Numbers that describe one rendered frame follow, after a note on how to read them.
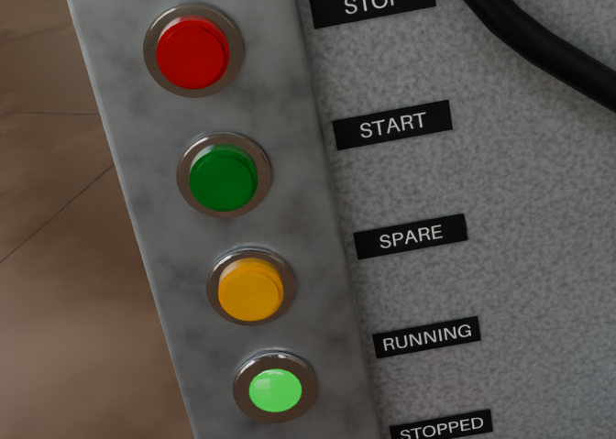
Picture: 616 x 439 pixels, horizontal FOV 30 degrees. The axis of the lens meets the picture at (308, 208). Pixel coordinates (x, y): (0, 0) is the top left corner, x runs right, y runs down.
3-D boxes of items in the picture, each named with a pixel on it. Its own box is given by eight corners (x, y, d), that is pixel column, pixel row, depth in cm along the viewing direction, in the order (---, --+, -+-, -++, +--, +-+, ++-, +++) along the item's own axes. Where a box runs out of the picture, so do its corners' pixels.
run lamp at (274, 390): (307, 394, 50) (297, 349, 49) (309, 414, 48) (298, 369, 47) (253, 404, 50) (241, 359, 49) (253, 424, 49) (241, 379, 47)
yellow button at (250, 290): (288, 303, 47) (276, 249, 46) (289, 317, 46) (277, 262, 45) (225, 314, 47) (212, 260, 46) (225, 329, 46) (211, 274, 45)
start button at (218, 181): (263, 194, 45) (250, 134, 43) (264, 207, 44) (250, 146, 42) (198, 206, 45) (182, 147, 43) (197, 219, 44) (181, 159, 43)
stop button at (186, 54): (236, 73, 42) (221, 6, 41) (236, 84, 41) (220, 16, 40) (167, 86, 42) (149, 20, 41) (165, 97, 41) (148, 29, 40)
